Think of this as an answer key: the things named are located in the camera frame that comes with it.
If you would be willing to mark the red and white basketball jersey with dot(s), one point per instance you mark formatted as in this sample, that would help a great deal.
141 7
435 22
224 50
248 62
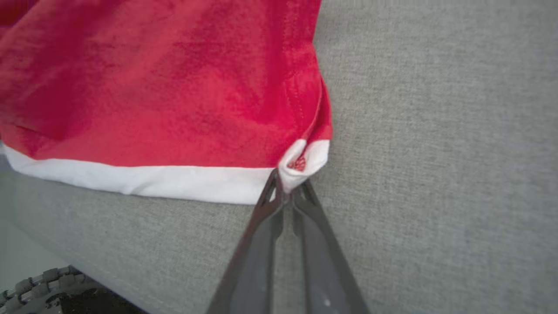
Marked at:
174 87

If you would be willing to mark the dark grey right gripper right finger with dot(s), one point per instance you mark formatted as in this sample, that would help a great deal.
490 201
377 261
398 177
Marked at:
324 261

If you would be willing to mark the grey fabric sofa seat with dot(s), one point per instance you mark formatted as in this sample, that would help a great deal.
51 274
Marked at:
436 152

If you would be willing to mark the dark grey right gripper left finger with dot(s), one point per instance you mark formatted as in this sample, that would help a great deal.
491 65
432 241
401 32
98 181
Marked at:
253 261

